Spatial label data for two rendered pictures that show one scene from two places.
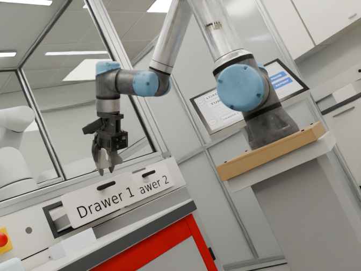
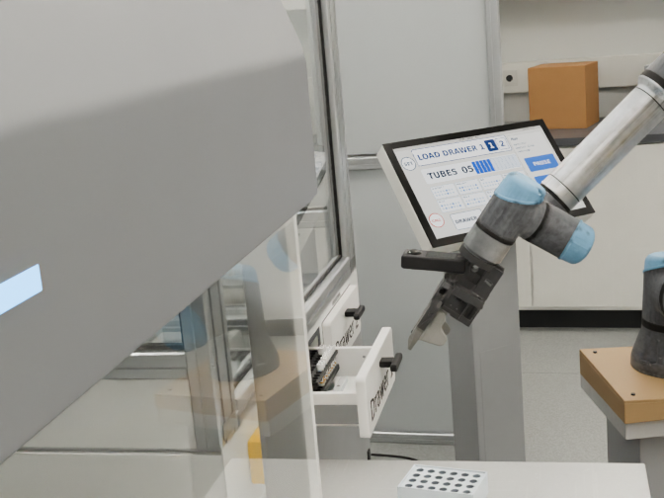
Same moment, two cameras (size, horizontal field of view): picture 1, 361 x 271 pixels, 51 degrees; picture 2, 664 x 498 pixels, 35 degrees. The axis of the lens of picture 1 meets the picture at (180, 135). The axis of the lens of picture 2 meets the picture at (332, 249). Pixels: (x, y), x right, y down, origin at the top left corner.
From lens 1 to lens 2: 145 cm
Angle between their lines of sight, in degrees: 34
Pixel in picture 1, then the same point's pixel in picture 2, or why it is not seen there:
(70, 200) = (368, 387)
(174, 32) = (617, 158)
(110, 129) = (478, 288)
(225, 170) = (636, 409)
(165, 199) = not seen: hidden behind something
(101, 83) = (515, 217)
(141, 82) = (581, 245)
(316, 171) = not seen: outside the picture
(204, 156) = not seen: hidden behind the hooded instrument
